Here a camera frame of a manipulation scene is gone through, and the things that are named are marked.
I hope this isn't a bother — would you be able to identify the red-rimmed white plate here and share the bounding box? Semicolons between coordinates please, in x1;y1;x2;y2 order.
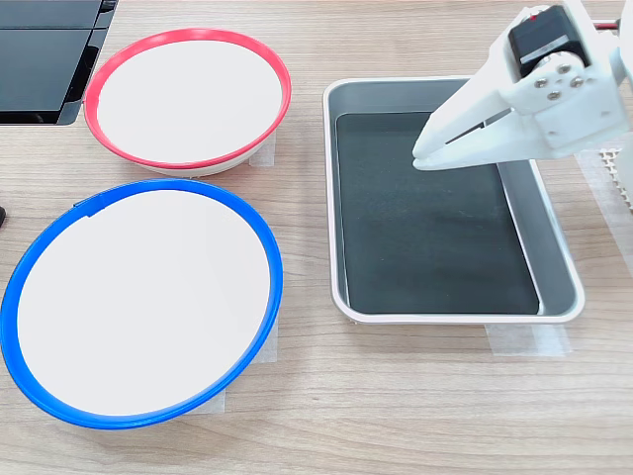
82;28;293;180

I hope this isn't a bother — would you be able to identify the wide translucent tape sheet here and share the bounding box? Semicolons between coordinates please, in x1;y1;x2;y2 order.
576;147;633;258

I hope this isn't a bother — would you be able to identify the steel tray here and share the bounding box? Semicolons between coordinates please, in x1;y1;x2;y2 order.
322;76;587;326

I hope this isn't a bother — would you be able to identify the black mat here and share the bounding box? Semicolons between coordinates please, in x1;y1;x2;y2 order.
334;112;541;316

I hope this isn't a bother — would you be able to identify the translucent tape strip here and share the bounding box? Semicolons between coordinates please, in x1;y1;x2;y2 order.
487;324;574;357
190;390;226;416
252;316;279;365
248;132;277;168

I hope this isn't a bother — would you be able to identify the blue-rimmed white plate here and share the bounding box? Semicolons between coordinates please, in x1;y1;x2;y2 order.
0;178;285;430

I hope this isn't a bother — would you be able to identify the black electronic device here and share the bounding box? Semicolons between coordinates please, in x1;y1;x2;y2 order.
0;0;120;127

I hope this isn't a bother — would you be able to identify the pale perforated base plate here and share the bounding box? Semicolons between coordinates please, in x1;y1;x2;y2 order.
597;146;633;212

